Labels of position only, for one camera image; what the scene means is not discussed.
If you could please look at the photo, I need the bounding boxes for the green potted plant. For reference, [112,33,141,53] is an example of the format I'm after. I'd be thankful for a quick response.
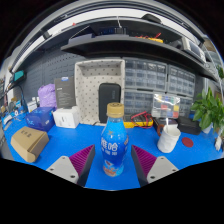
[190,87,224,134]

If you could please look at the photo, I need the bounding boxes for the blue carton box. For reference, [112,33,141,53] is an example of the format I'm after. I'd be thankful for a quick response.
[25,106,56,132]

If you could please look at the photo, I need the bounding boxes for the white shelf unit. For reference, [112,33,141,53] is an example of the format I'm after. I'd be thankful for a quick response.
[203,34,224,98]

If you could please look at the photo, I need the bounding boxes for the brown cardboard box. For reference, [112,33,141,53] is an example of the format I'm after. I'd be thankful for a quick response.
[10,126,50,164]

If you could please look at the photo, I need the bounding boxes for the dark grey flat box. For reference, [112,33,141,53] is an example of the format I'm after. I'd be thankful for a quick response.
[54,76,77,110]

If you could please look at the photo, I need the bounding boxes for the white charger block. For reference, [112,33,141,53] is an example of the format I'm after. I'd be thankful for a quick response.
[214,135,224,152]

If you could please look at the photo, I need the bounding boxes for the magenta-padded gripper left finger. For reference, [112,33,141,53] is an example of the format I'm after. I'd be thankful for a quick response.
[45,144,97,188]

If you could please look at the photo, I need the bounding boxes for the clear organizer with coloured parts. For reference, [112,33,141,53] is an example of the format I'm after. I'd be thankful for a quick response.
[151,93,182,120]

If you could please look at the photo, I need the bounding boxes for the black wall shelf unit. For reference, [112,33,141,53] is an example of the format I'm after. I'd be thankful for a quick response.
[13,13,218,83]

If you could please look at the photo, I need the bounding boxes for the flat round red coaster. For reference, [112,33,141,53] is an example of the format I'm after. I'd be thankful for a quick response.
[181,136,195,148]

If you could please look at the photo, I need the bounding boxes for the yellow multimeter with red leads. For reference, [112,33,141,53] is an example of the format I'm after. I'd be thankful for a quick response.
[123,111,154,129]

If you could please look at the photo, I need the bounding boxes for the grey small-parts drawer cabinet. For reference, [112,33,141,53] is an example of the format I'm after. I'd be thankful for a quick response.
[166,65,197,98]
[179,96,194,118]
[123,89,155,116]
[123,58,168,92]

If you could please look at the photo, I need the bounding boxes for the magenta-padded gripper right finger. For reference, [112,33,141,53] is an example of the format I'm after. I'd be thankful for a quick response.
[130,144,180,188]

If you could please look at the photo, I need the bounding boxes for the white pegboard tray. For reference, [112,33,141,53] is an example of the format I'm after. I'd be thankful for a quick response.
[74,58,126,126]

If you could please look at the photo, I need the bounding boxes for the white carton box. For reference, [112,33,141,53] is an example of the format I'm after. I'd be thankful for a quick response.
[52,105,81,129]

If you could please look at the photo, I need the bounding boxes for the white faceted cup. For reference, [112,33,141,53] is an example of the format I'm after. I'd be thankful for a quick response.
[156,124,182,154]

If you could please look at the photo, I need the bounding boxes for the flat black box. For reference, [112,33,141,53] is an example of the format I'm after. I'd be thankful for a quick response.
[176,115,203,136]

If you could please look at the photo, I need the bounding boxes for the blue drink bottle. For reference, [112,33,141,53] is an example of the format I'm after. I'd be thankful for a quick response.
[100,102,130,178]

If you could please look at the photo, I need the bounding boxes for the small white bottle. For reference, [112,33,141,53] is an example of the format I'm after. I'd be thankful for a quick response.
[27,99,38,113]

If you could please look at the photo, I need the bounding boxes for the teal plastic bin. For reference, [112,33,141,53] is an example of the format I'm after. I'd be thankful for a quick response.
[13,70,26,83]

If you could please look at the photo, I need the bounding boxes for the purple plastic bag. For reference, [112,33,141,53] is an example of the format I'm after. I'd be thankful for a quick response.
[37,83,58,109]

